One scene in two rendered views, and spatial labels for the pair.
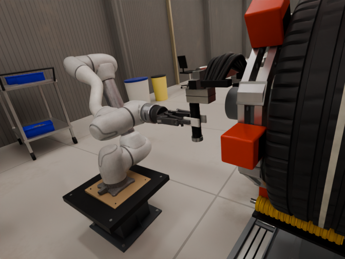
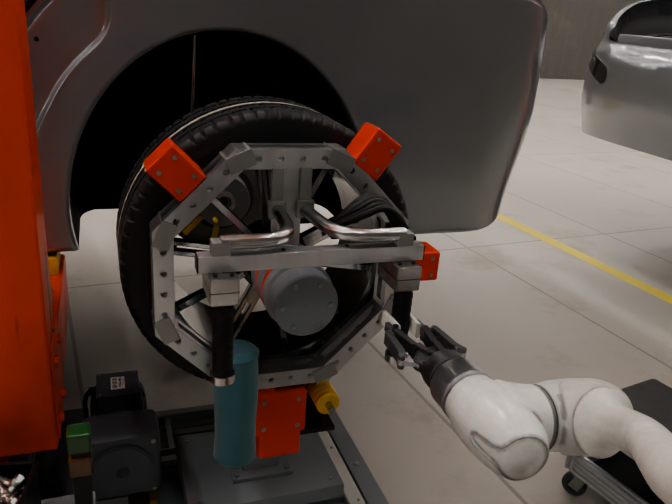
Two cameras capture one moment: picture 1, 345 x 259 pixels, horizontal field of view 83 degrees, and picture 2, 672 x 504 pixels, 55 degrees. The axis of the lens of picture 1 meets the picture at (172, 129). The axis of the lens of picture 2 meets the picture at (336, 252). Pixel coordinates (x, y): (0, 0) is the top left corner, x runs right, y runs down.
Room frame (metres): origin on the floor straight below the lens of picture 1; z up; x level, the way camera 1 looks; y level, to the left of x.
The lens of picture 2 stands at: (1.75, 0.26, 1.39)
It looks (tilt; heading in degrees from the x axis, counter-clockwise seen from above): 21 degrees down; 205
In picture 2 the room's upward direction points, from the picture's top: 4 degrees clockwise
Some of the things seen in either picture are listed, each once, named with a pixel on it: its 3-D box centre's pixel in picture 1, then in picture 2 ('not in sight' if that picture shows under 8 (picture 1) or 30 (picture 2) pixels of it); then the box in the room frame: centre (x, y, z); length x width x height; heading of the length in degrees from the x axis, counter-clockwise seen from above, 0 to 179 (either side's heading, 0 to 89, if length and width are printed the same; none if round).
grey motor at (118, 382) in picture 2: not in sight; (120, 440); (0.68, -0.83, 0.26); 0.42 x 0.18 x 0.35; 46
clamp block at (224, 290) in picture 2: (242, 76); (220, 282); (0.90, -0.35, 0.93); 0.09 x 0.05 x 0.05; 46
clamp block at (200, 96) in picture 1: (200, 94); (398, 269); (0.66, -0.11, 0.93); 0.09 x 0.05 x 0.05; 46
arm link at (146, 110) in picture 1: (152, 113); (460, 388); (0.84, 0.08, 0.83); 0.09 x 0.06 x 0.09; 136
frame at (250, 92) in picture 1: (280, 106); (283, 271); (0.64, -0.38, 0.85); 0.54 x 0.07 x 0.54; 136
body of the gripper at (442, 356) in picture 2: (164, 115); (438, 364); (0.79, 0.02, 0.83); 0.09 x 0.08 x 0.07; 46
